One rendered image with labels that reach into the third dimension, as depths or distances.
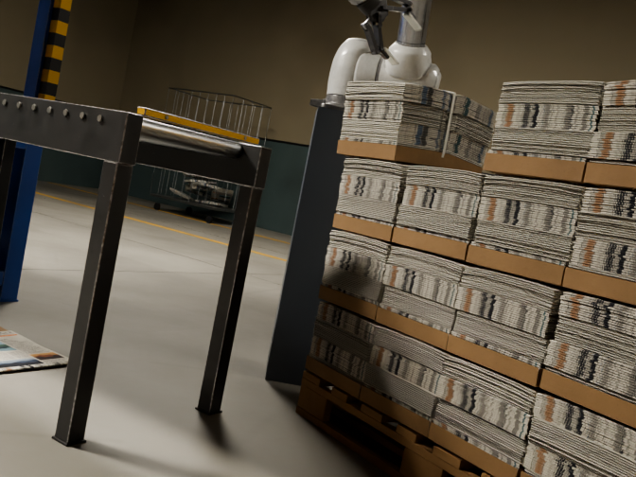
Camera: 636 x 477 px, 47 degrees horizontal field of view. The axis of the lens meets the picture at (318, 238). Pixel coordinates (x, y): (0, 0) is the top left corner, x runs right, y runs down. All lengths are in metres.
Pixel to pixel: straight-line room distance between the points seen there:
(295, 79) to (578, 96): 9.19
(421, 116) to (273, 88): 8.89
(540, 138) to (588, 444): 0.68
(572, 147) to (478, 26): 7.95
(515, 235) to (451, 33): 8.05
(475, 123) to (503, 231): 0.60
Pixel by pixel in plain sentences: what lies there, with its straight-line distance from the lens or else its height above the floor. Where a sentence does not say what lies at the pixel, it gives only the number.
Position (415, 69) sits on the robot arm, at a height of 1.18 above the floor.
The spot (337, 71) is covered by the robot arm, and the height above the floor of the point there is 1.14.
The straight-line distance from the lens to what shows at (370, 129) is 2.22.
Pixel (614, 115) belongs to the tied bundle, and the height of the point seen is 0.98.
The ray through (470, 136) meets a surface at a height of 0.96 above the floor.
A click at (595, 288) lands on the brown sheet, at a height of 0.62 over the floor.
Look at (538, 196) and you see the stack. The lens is 1.75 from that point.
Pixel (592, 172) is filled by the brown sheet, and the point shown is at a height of 0.86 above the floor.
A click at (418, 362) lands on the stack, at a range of 1.96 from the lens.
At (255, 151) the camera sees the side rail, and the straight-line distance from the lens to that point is 2.13.
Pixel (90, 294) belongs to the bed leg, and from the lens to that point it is 1.80.
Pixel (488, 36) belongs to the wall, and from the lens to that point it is 9.53.
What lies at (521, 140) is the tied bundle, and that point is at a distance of 1.81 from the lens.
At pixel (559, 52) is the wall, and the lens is 9.18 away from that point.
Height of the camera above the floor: 0.71
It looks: 4 degrees down
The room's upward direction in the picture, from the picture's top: 11 degrees clockwise
